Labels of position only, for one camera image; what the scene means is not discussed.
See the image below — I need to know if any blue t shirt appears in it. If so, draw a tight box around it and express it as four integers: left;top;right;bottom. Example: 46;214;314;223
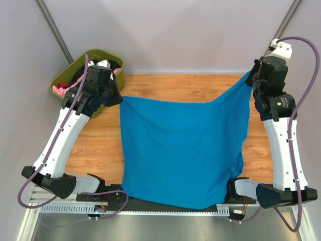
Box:
119;76;252;209

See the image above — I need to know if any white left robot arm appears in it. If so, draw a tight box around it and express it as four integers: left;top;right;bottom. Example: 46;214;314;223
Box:
22;60;123;199

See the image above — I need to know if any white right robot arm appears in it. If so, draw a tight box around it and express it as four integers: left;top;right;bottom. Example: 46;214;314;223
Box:
226;38;318;209

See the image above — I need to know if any green plastic laundry bin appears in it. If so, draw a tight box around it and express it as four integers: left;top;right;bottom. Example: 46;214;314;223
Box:
50;49;124;121

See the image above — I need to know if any pink garment in bin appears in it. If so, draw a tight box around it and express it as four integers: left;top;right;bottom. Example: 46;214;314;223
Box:
52;66;120;97

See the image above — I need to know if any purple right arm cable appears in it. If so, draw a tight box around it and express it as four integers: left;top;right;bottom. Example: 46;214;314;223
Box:
227;36;320;233

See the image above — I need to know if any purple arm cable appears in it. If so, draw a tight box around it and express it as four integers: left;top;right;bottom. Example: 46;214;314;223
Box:
17;54;130;229
227;36;320;233

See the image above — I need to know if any right aluminium frame post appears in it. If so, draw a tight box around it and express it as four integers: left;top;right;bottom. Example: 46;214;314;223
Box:
263;0;304;57

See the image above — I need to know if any aluminium frame post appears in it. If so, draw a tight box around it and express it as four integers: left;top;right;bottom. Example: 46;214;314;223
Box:
35;0;74;64
263;0;304;57

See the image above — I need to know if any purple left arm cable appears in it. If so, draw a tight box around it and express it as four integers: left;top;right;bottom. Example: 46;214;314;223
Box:
17;54;130;229

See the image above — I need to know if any left aluminium frame post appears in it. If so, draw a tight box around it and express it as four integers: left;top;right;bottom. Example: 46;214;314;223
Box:
35;0;74;64

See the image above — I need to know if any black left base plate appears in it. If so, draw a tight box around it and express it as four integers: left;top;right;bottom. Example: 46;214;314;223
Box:
76;184;126;202

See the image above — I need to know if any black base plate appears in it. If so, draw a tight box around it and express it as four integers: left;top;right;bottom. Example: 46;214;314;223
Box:
76;184;126;202
224;194;256;204

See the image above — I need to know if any slotted aluminium cable rail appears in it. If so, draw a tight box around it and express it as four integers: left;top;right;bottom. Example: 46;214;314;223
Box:
40;203;230;217

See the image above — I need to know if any aluminium front frame beam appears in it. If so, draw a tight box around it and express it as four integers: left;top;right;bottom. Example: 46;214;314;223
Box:
29;190;83;204

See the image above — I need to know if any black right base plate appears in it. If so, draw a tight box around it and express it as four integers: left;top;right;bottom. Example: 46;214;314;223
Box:
224;194;256;204

